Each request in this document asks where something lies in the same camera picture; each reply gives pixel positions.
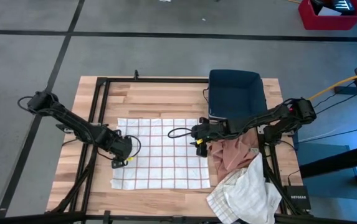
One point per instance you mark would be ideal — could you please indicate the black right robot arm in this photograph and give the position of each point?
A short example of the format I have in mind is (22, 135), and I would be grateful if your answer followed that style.
(259, 119)

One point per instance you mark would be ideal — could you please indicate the black network switch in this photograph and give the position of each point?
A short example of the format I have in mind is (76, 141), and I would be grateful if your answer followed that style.
(296, 197)

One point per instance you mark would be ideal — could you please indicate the black table clamp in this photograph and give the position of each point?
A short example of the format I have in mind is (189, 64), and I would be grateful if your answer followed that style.
(136, 74)

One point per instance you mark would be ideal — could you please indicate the white towel fine beige checks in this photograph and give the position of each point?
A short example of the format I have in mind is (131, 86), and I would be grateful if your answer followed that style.
(246, 199)

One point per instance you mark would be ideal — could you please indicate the white towel wide red checks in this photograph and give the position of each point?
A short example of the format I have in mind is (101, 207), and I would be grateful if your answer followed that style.
(165, 155)

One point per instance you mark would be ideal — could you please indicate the red plastic crate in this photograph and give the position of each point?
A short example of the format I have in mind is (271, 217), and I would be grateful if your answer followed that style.
(331, 21)

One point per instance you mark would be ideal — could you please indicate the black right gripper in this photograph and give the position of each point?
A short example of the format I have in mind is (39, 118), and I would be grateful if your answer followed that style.
(211, 130)

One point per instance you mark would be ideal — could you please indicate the navy blue fabric bin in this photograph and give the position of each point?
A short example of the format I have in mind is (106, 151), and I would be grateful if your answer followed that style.
(234, 93)

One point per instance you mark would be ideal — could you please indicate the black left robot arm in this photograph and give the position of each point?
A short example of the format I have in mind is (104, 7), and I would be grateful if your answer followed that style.
(72, 119)

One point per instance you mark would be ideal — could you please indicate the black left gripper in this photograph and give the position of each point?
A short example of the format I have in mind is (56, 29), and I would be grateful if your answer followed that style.
(119, 147)

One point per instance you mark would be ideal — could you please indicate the black metal station frame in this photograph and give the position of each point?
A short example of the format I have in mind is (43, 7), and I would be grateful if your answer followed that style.
(153, 80)

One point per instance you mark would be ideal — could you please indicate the pink towel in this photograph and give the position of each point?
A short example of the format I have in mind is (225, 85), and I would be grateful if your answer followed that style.
(234, 155)

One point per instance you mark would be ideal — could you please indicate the black metal beam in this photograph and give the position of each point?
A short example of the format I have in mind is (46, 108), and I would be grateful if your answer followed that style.
(337, 160)

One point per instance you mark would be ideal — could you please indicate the black electronic device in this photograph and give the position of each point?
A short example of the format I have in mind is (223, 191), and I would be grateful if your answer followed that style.
(337, 4)

